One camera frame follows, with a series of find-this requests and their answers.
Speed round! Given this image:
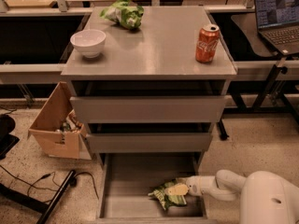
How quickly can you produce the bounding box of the white ceramic bowl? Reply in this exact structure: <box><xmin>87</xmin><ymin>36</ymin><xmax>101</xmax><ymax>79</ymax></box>
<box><xmin>70</xmin><ymin>29</ymin><xmax>107</xmax><ymax>58</ymax></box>

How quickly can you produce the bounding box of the black floor cable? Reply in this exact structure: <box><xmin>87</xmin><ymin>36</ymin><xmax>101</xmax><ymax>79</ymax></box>
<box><xmin>0</xmin><ymin>164</ymin><xmax>100</xmax><ymax>201</ymax></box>

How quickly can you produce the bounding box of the green jalapeno chip bag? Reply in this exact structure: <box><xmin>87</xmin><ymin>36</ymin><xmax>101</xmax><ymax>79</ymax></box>
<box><xmin>148</xmin><ymin>179</ymin><xmax>187</xmax><ymax>211</ymax></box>

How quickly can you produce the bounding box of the top grey drawer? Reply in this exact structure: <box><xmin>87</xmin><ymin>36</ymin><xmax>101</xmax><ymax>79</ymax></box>
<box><xmin>70</xmin><ymin>96</ymin><xmax>225</xmax><ymax>123</ymax></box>

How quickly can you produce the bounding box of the black stand leg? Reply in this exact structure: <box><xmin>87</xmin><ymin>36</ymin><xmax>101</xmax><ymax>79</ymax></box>
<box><xmin>0</xmin><ymin>170</ymin><xmax>76</xmax><ymax>224</ymax></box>

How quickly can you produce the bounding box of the grey drawer cabinet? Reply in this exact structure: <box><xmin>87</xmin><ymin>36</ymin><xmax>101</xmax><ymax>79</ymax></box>
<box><xmin>61</xmin><ymin>5</ymin><xmax>237</xmax><ymax>224</ymax></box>

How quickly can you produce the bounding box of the bottom grey drawer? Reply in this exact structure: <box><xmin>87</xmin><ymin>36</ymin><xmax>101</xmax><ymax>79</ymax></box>
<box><xmin>96</xmin><ymin>153</ymin><xmax>218</xmax><ymax>224</ymax></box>

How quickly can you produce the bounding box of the light green chip bag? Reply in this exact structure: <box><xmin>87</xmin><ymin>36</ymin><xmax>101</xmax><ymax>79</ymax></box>
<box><xmin>100</xmin><ymin>0</ymin><xmax>144</xmax><ymax>30</ymax></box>

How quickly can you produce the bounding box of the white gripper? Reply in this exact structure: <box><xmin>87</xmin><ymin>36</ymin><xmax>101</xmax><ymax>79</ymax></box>
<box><xmin>164</xmin><ymin>175</ymin><xmax>217</xmax><ymax>196</ymax></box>

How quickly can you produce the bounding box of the middle grey drawer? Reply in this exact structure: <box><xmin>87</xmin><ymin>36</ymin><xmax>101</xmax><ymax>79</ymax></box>
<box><xmin>87</xmin><ymin>133</ymin><xmax>212</xmax><ymax>153</ymax></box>

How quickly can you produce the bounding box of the cardboard box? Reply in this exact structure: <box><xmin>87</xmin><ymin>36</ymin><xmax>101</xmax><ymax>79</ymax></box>
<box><xmin>28</xmin><ymin>82</ymin><xmax>92</xmax><ymax>160</ymax></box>

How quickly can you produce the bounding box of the orange soda can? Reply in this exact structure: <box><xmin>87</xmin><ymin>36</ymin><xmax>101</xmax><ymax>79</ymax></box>
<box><xmin>195</xmin><ymin>24</ymin><xmax>220</xmax><ymax>63</ymax></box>

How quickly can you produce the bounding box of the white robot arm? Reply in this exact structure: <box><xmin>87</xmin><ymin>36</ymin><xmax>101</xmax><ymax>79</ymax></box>
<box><xmin>165</xmin><ymin>170</ymin><xmax>299</xmax><ymax>224</ymax></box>

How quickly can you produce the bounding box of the grey drawer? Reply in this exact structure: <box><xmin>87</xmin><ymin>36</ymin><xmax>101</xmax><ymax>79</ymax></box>
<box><xmin>96</xmin><ymin>153</ymin><xmax>218</xmax><ymax>224</ymax></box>
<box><xmin>87</xmin><ymin>133</ymin><xmax>212</xmax><ymax>153</ymax></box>
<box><xmin>70</xmin><ymin>96</ymin><xmax>225</xmax><ymax>123</ymax></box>

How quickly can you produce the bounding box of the black chair base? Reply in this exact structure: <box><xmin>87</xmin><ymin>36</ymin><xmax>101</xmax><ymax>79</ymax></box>
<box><xmin>0</xmin><ymin>114</ymin><xmax>20</xmax><ymax>160</ymax></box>

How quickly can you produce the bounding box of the black laptop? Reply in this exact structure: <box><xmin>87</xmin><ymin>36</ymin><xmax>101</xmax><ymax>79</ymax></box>
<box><xmin>254</xmin><ymin>0</ymin><xmax>299</xmax><ymax>55</ymax></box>

